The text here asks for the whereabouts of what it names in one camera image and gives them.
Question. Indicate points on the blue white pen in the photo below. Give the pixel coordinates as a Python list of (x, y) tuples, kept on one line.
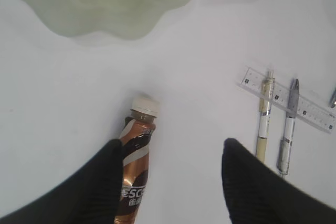
[(332, 101)]

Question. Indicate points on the cream barrel pen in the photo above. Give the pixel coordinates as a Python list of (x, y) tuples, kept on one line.
[(266, 92)]

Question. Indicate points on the grey white clear pen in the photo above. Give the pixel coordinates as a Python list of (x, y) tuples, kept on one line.
[(287, 139)]

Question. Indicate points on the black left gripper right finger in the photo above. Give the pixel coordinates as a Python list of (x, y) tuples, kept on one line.
[(255, 194)]

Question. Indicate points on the brown Nescafe coffee bottle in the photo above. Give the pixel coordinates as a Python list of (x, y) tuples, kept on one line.
[(135, 139)]

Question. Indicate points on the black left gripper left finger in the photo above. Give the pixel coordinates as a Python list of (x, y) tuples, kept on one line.
[(90, 195)]

